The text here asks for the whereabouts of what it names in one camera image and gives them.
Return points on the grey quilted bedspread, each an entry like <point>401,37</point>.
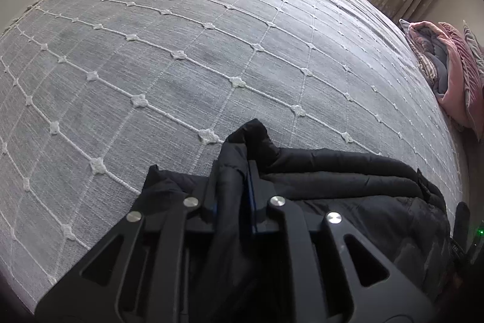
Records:
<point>189,62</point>

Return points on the grey velvet pillow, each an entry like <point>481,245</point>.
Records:
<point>474,39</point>

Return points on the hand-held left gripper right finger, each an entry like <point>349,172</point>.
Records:
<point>257,211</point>

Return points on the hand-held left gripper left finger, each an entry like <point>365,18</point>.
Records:
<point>211,211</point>

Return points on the black puffer jacket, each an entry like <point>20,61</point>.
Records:
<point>340,175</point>

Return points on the folded pink grey quilt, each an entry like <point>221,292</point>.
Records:
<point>431,58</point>

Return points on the pink velvet pillow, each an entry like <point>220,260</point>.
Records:
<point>463,81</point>

